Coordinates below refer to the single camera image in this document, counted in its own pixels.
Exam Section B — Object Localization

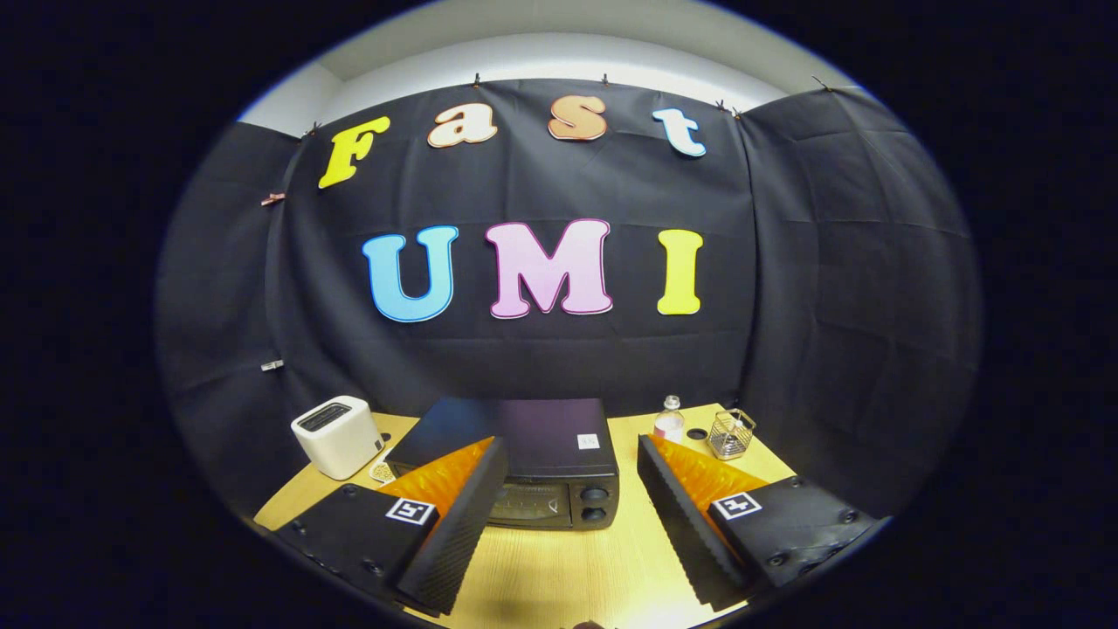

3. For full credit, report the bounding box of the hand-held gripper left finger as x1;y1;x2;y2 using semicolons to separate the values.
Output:
275;435;509;617

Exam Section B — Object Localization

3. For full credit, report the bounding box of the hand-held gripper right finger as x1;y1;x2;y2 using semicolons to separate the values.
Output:
636;434;877;612

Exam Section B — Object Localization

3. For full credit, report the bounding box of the black toaster oven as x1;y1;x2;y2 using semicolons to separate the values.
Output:
384;397;621;531

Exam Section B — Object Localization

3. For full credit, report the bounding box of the white pop-up toaster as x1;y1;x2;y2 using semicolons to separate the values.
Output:
290;395;385;481

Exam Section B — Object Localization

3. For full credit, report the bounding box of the clear plastic bottle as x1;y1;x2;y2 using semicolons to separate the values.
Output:
653;395;687;444

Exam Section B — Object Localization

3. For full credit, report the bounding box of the metal wire basket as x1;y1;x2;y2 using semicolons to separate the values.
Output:
707;408;757;461

